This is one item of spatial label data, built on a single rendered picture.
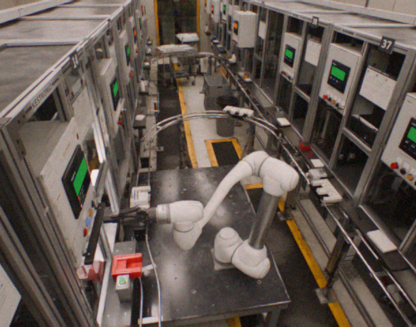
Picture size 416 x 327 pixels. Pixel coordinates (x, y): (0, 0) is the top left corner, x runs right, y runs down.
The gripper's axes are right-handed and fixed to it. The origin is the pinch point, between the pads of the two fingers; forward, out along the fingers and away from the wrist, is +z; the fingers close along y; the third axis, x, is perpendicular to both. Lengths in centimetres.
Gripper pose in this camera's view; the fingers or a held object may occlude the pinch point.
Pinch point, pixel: (111, 219)
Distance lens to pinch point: 136.2
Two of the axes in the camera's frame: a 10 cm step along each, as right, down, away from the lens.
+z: -9.9, 0.7, -1.4
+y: 0.2, -8.4, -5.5
